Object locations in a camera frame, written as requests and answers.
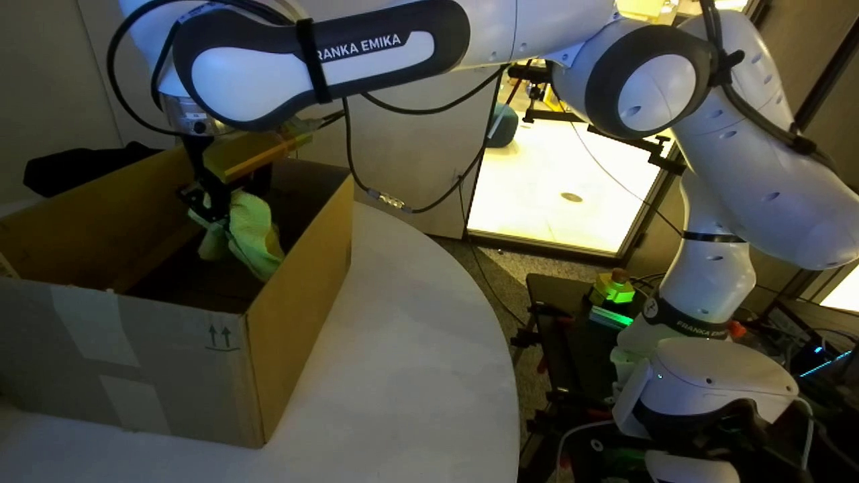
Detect open cardboard box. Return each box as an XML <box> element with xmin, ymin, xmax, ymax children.
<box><xmin>0</xmin><ymin>144</ymin><xmax>359</xmax><ymax>451</ymax></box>

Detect green lit device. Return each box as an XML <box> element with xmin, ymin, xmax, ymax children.
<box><xmin>587</xmin><ymin>275</ymin><xmax>640</xmax><ymax>330</ymax></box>

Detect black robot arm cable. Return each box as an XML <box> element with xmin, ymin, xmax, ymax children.
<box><xmin>342</xmin><ymin>65</ymin><xmax>505</xmax><ymax>216</ymax></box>

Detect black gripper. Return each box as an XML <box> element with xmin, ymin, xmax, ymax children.
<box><xmin>179</xmin><ymin>130</ymin><xmax>238</xmax><ymax>227</ymax></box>

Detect yellow terry cloth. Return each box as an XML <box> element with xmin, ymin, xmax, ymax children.
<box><xmin>186</xmin><ymin>188</ymin><xmax>289</xmax><ymax>282</ymax></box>

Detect black robot mounting cart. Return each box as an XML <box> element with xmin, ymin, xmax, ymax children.
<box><xmin>507</xmin><ymin>271</ymin><xmax>859</xmax><ymax>483</ymax></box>

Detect black garment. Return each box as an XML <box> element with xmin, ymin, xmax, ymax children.
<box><xmin>21</xmin><ymin>138</ymin><xmax>163</xmax><ymax>198</ymax></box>

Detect teal round stool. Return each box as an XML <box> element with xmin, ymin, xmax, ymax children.
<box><xmin>485</xmin><ymin>102</ymin><xmax>521</xmax><ymax>151</ymax></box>

